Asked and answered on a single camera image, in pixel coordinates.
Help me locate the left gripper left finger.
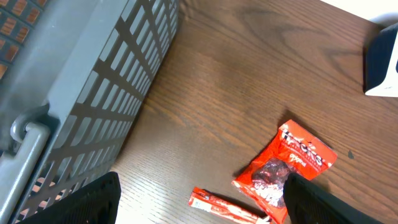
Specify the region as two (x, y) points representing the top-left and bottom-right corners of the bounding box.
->
(21, 172), (121, 224)

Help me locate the red stick packet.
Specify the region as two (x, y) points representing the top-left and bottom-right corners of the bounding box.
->
(188, 187), (272, 224)

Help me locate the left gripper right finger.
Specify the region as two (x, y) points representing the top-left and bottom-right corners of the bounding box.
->
(284, 173), (380, 224)

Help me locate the red snack bag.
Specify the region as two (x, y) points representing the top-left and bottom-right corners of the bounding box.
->
(232, 120), (337, 223)

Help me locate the grey plastic mesh basket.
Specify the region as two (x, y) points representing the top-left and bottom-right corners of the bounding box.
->
(1, 0), (179, 223)

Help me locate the white barcode scanner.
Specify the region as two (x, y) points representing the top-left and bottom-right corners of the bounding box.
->
(364, 23), (397, 97)

